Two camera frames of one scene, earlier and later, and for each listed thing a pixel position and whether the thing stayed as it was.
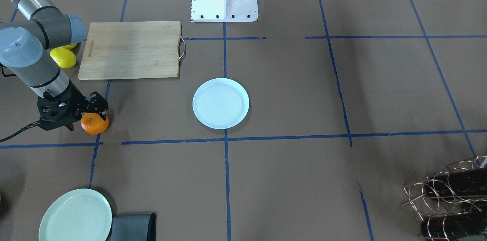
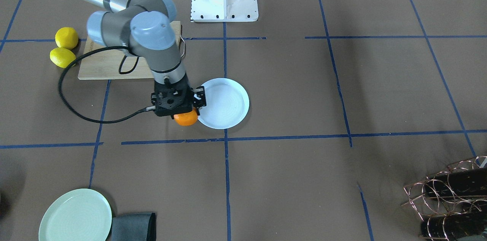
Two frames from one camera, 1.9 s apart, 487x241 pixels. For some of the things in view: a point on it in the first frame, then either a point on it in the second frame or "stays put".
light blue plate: x=220 y=103 stays put
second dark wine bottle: x=451 y=226 stays put
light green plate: x=85 y=214 stays put
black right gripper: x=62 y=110 → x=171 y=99
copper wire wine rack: x=452 y=202 stays put
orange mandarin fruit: x=93 y=123 → x=187 y=118
